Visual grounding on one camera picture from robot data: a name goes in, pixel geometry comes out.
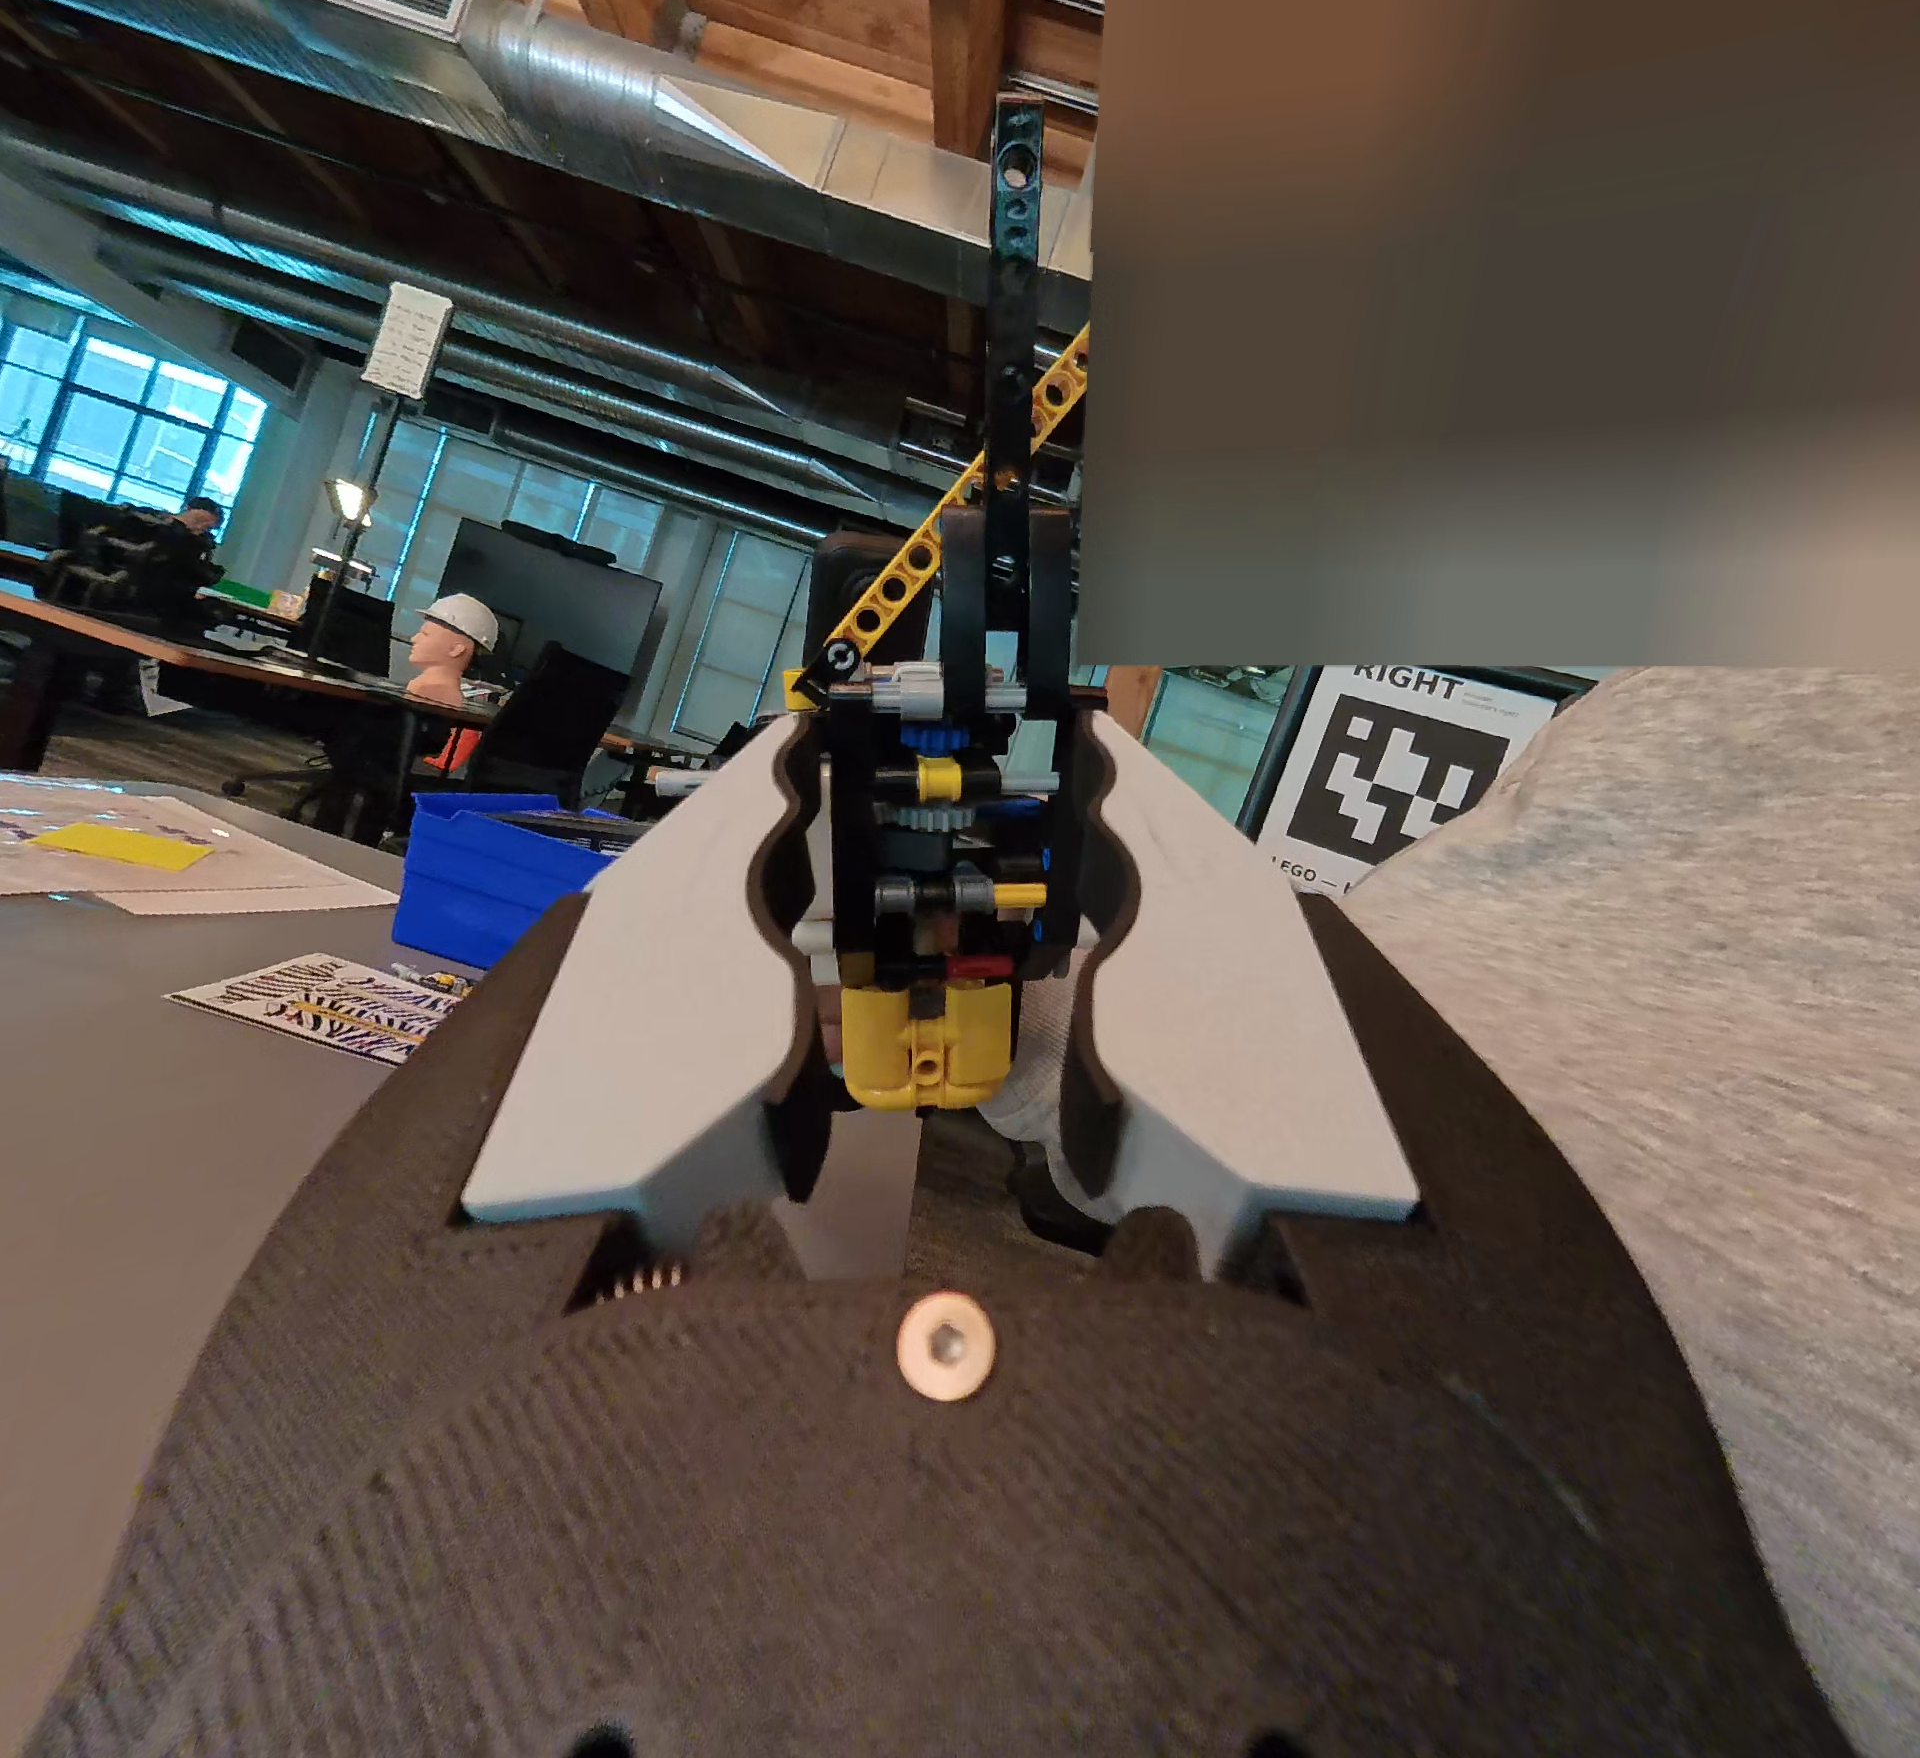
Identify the white paper sheet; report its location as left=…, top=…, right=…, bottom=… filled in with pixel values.
left=0, top=774, right=399, bottom=918

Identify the black office chair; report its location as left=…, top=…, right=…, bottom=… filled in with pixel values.
left=450, top=641, right=632, bottom=830

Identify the wooden desk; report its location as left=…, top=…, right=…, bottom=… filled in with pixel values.
left=0, top=584, right=504, bottom=757

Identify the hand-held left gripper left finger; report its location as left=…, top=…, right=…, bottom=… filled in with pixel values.
left=455, top=712, right=842, bottom=1259

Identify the yellow card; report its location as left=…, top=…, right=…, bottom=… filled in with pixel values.
left=29, top=820, right=215, bottom=876

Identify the white paper sign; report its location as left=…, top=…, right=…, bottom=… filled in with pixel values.
left=360, top=281, right=455, bottom=398

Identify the black and yellow lego model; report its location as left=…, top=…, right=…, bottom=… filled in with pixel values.
left=780, top=93, right=1097, bottom=1116

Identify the black monitor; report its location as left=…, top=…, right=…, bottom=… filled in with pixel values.
left=434, top=517, right=666, bottom=727

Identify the person's grey sweater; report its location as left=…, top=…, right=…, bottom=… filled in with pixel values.
left=1341, top=666, right=1920, bottom=1758

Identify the long spiral metal duct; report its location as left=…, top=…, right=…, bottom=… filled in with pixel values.
left=0, top=0, right=1097, bottom=282

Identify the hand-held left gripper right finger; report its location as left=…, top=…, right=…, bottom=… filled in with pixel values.
left=1050, top=705, right=1423, bottom=1285

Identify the mannequin head with hard hat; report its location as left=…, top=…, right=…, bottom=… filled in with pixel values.
left=402, top=592, right=500, bottom=698

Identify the blue plastic bin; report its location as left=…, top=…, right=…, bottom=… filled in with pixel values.
left=396, top=792, right=648, bottom=973

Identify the lego sticker sheet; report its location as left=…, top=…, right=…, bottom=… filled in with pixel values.
left=163, top=951, right=482, bottom=1068

